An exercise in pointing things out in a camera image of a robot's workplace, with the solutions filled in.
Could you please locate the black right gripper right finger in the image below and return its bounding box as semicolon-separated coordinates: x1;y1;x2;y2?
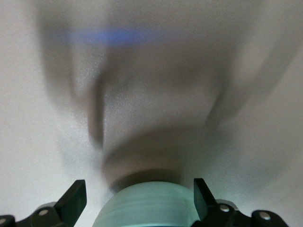
193;177;240;227

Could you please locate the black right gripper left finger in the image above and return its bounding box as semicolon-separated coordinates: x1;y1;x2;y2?
30;179;87;227

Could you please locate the pale green bowl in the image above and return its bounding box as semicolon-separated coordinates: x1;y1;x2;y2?
91;181;202;227

